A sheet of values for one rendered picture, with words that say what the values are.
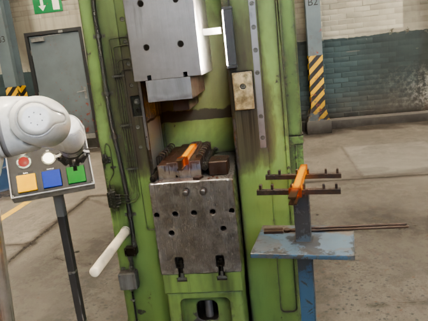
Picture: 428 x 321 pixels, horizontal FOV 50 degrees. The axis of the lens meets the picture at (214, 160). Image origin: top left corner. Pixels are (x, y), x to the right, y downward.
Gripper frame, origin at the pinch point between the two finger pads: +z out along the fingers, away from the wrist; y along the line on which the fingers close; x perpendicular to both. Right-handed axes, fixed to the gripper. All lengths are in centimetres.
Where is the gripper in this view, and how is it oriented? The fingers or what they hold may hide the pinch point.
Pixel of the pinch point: (74, 164)
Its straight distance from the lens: 193.3
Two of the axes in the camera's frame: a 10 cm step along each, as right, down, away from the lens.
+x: -2.5, -9.3, 2.7
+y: 9.4, -1.7, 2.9
